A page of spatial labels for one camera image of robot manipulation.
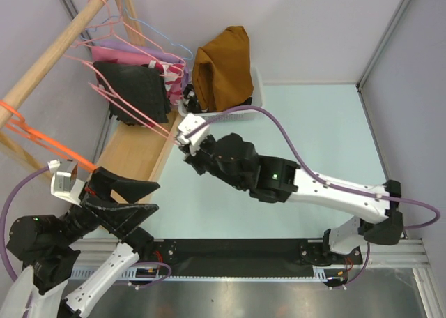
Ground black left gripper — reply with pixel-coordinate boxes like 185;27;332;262
57;164;161;245

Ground black white patterned trousers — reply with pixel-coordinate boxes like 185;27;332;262
183;84;202;114

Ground brown trousers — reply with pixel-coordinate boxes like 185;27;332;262
192;26;254;112

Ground pink wire hanger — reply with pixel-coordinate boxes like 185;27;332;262
71;0;193;76
75;0;189;68
82;61;178;144

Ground orange plastic hanger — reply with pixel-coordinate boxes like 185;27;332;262
1;101;96;173

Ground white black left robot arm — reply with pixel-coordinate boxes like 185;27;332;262
1;160;160;317

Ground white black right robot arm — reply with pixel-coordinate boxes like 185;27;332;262
177;132;403;266

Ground pink trousers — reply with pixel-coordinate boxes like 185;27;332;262
92;46;189;106

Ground lilac trousers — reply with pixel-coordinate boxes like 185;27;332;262
92;40;182;66

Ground wooden clothes rack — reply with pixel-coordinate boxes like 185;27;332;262
0;0;184;234

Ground white plastic basket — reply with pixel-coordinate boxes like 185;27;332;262
178;65;265;121

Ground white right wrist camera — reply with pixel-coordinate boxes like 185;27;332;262
176;113;210;156

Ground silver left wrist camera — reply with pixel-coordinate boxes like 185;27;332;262
47;160;85;206

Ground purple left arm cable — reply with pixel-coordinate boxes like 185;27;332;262
0;166;174;312

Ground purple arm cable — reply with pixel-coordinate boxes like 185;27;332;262
0;166;174;312
183;105;442;291

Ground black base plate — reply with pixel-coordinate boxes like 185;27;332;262
140;238;365;275

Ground blue wire hanger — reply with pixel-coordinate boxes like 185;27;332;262
86;0;194;61

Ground white slotted cable duct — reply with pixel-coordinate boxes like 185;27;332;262
69;264;349;283

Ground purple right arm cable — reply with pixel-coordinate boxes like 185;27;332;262
183;105;442;291

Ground aluminium corner post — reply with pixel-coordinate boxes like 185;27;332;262
356;0;412;92

